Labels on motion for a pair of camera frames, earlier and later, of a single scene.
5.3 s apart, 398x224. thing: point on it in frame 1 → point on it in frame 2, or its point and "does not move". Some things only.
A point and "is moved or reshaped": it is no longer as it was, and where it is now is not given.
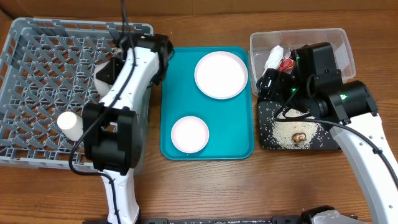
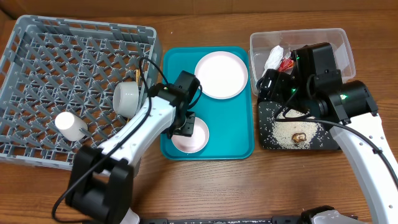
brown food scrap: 299,137 does not move
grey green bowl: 104,89 is moved or reshaped
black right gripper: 269,86 does not move
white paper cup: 71,124 does not move
